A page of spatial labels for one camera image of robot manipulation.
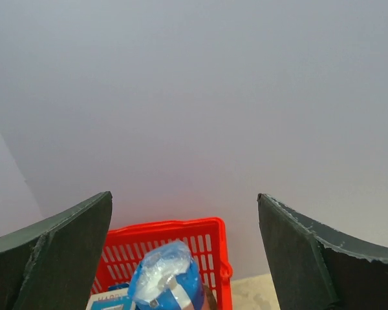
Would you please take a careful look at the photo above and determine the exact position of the red plastic basket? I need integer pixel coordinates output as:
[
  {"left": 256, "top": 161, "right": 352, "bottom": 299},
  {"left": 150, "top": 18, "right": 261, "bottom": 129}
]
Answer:
[{"left": 91, "top": 217, "right": 233, "bottom": 310}]

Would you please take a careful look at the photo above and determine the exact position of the blue white razor box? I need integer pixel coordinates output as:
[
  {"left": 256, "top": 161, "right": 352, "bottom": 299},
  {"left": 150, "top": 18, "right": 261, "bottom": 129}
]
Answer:
[{"left": 86, "top": 283, "right": 138, "bottom": 310}]

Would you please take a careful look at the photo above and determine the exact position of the blue plastic wrapped roll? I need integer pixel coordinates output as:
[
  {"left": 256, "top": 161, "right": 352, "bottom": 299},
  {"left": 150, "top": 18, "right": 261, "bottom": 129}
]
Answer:
[{"left": 128, "top": 240, "right": 206, "bottom": 310}]

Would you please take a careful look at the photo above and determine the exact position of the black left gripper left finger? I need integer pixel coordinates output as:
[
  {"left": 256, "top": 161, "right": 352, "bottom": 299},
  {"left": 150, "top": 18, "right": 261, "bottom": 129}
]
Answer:
[{"left": 0, "top": 191, "right": 113, "bottom": 310}]

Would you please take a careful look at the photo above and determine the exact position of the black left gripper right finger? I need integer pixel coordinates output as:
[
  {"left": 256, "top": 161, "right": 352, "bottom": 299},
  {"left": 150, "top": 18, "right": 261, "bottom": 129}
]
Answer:
[{"left": 257, "top": 194, "right": 388, "bottom": 309}]

